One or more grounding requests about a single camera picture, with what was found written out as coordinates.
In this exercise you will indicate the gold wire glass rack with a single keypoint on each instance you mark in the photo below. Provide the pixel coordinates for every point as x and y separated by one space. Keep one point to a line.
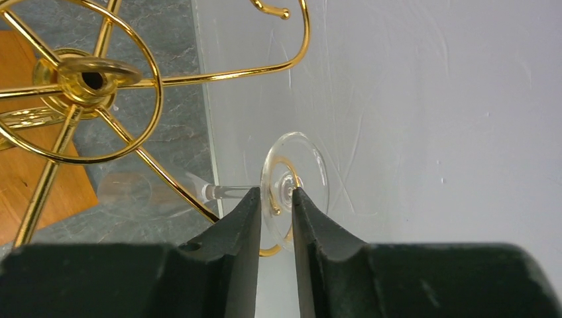
84 86

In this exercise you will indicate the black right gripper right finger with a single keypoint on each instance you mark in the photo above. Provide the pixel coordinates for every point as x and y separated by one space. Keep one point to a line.
340 275

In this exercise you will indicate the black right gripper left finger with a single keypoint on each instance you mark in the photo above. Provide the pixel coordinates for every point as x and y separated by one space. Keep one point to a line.
212 275

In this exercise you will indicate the clear wine glass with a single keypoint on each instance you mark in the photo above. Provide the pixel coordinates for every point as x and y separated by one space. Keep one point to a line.
293 161

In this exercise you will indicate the wooden rack base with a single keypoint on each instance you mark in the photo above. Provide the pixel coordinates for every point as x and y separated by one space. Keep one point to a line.
72 190

